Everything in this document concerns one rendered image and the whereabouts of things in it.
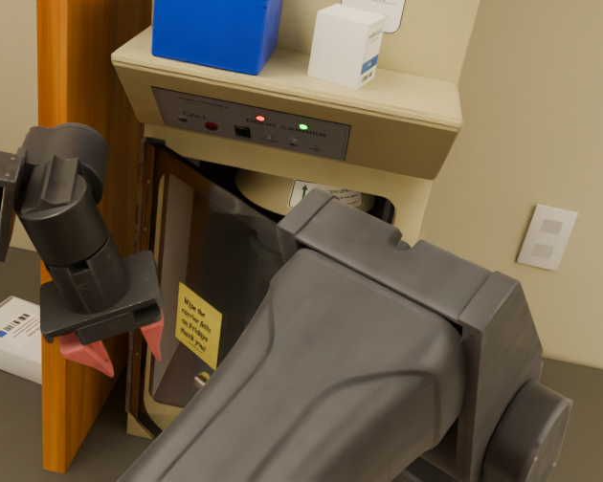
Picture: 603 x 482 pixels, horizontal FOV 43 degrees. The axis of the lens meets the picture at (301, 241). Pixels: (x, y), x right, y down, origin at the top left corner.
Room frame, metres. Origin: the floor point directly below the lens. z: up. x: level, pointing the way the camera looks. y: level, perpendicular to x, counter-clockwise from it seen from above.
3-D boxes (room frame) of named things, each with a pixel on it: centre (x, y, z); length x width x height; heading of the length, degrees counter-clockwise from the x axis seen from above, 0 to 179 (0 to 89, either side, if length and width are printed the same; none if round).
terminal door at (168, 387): (0.67, 0.07, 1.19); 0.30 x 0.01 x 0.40; 48
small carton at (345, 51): (0.71, -0.01, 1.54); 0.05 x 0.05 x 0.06; 72
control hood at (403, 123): (0.71, 0.04, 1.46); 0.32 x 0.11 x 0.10; 87
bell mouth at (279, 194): (0.87, 0.01, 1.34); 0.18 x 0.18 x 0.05
